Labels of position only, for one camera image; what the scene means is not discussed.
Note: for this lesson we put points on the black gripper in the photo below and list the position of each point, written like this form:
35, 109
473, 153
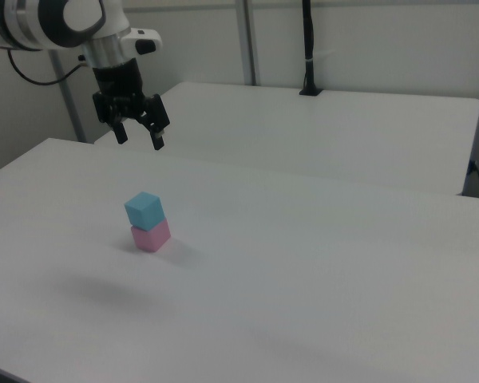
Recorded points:
117, 88

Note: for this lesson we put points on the blue cube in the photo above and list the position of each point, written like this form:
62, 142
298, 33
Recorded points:
143, 209

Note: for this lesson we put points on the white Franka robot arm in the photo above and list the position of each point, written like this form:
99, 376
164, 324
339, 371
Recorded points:
36, 20

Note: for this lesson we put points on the pink cube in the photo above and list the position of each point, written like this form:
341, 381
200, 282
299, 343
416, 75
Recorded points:
151, 239

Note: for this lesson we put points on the white side table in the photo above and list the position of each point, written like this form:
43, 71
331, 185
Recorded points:
303, 131

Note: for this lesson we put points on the black camera stand pole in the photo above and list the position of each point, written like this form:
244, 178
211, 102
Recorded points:
310, 48

